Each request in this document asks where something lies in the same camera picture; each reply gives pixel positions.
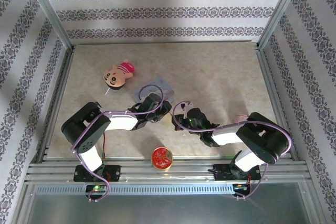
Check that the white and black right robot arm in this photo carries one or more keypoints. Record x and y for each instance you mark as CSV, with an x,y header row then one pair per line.
x,y
262,140

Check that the right control board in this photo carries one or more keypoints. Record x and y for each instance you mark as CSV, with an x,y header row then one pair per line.
x,y
241,187

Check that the grey front panel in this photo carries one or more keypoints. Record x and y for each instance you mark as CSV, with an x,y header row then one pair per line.
x,y
168,211

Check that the aluminium right side rail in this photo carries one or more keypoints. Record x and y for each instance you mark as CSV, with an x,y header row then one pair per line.
x,y
267,77

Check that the aluminium right frame post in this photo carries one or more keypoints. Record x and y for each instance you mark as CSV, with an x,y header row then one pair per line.
x,y
279,11

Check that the aluminium left frame post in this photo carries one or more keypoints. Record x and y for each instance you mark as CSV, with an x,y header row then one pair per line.
x,y
50,11

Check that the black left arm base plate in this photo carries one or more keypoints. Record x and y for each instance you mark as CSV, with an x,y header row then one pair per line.
x,y
115,172

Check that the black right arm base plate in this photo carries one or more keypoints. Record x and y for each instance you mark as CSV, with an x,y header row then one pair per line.
x,y
220,174

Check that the light blue cartoon box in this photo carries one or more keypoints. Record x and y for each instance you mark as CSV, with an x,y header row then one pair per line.
x,y
161,85

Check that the aluminium frame post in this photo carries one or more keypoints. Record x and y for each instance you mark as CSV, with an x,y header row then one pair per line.
x,y
279,11
50,11

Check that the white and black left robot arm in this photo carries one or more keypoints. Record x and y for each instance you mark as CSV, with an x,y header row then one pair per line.
x,y
120,123

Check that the left control board green light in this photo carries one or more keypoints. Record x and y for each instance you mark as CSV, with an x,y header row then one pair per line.
x,y
96,188

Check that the round red gold tin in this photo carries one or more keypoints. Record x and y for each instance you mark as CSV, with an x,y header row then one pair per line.
x,y
162,158

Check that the aluminium left side rail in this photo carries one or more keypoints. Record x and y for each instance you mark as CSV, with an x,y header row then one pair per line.
x,y
64,77

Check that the cartoon boy plush doll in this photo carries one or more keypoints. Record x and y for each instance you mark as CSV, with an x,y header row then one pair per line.
x,y
114,79

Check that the aluminium front frame rail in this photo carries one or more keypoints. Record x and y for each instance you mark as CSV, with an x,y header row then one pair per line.
x,y
136,167

